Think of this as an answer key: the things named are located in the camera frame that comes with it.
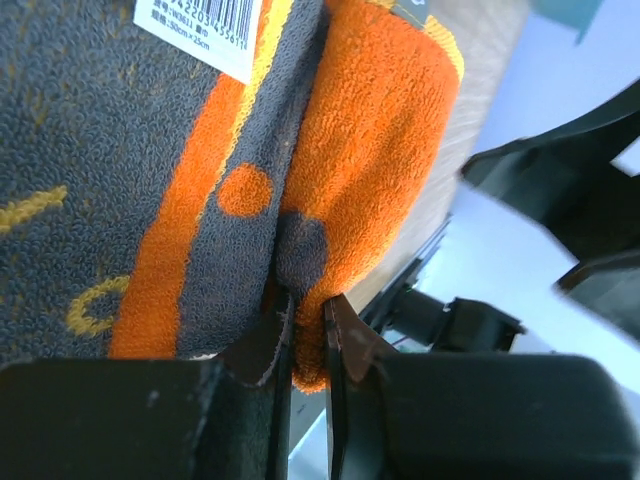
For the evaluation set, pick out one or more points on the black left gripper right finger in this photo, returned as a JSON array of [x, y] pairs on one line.
[[480, 415]]

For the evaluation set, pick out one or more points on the teal transparent plastic tub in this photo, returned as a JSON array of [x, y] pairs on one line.
[[612, 22]]

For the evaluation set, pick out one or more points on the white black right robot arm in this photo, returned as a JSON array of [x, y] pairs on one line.
[[565, 180]]

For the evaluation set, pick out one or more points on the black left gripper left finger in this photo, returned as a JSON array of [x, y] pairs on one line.
[[222, 418]]

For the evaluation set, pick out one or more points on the orange yellow grey giraffe towel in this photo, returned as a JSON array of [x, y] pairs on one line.
[[166, 164]]

